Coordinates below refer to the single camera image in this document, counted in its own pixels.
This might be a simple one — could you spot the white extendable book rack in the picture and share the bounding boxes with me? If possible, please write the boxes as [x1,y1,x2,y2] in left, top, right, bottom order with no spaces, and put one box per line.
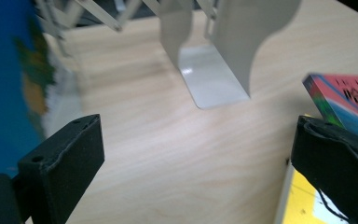
[32,0,302,110]

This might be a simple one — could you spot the blue book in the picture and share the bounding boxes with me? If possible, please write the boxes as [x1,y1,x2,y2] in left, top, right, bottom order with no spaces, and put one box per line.
[0,0,85,178]

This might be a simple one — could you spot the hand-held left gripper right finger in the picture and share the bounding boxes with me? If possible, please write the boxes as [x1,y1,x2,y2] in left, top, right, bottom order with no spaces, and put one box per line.
[290,115,358,224]

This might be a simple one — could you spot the red illustrated book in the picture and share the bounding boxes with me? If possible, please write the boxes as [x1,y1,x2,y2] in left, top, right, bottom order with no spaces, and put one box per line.
[302,73,358,147]

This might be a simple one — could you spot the yellow book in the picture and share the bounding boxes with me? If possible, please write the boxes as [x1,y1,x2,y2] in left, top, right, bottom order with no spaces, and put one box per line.
[274,113,352,224]

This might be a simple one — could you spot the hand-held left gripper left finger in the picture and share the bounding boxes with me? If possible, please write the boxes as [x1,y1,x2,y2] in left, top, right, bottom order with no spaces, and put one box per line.
[18,113,105,224]

